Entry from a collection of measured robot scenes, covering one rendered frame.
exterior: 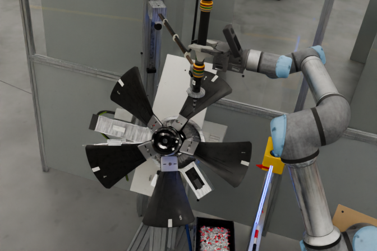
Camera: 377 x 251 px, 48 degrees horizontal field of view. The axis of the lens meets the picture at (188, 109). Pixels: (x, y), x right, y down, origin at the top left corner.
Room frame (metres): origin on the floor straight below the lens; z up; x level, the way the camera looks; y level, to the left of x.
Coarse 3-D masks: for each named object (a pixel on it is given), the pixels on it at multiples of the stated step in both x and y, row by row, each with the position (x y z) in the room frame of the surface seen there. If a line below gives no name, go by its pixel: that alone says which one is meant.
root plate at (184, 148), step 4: (188, 140) 1.43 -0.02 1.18; (184, 144) 1.40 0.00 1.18; (188, 144) 1.40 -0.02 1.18; (192, 144) 1.41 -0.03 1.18; (196, 144) 1.41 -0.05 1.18; (180, 148) 1.37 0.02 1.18; (184, 148) 1.37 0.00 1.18; (188, 148) 1.37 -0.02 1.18; (192, 148) 1.38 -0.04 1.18; (184, 152) 1.35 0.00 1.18; (188, 152) 1.35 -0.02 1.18; (192, 152) 1.35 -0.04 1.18
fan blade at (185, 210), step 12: (168, 180) 1.29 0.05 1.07; (180, 180) 1.32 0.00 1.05; (156, 192) 1.23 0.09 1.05; (168, 192) 1.25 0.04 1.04; (180, 192) 1.28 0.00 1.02; (156, 204) 1.20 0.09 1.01; (168, 204) 1.22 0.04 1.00; (180, 204) 1.24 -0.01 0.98; (144, 216) 1.16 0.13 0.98; (156, 216) 1.17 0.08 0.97; (168, 216) 1.19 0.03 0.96; (192, 216) 1.23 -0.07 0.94
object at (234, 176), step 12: (204, 144) 1.40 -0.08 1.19; (216, 144) 1.41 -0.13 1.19; (228, 144) 1.41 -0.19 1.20; (240, 144) 1.41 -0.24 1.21; (204, 156) 1.33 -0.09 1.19; (216, 156) 1.33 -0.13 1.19; (228, 156) 1.34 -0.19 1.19; (240, 156) 1.35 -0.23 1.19; (216, 168) 1.28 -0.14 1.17; (228, 168) 1.29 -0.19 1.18; (240, 168) 1.29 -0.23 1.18; (228, 180) 1.24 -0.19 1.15; (240, 180) 1.24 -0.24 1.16
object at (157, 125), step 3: (153, 117) 1.46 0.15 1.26; (150, 120) 1.47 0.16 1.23; (153, 120) 1.46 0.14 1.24; (156, 120) 1.45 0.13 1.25; (150, 123) 1.48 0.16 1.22; (153, 123) 1.46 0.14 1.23; (156, 123) 1.45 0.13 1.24; (159, 123) 1.44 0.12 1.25; (156, 126) 1.45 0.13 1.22; (159, 126) 1.44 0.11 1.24; (153, 129) 1.47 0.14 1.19; (156, 129) 1.45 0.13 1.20; (153, 132) 1.46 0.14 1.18
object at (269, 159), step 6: (270, 138) 1.66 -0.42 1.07; (270, 144) 1.61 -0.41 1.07; (270, 150) 1.57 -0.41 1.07; (264, 156) 1.52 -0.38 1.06; (270, 156) 1.52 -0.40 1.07; (264, 162) 1.52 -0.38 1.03; (270, 162) 1.52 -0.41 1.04; (276, 162) 1.51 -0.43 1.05; (282, 162) 1.50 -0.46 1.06; (276, 168) 1.51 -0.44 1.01; (282, 168) 1.50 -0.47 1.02
